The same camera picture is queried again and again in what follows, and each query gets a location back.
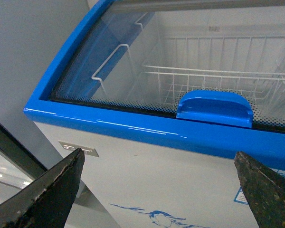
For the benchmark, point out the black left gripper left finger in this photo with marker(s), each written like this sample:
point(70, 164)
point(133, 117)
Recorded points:
point(47, 201)

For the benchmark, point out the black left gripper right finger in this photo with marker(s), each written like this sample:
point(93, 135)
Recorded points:
point(263, 189)

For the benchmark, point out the glass sliding lid blue handle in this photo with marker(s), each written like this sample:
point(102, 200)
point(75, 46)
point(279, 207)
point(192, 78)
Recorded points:
point(115, 27)

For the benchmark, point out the blue energy label sticker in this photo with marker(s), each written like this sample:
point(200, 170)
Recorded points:
point(240, 197)

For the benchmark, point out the silver brand nameplate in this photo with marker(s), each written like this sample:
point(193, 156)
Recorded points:
point(67, 148)

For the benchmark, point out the white chest freezer blue rim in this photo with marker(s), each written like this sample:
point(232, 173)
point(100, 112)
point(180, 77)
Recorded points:
point(152, 171)

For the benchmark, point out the white wire freezer basket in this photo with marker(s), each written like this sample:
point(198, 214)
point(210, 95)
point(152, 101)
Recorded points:
point(167, 60)

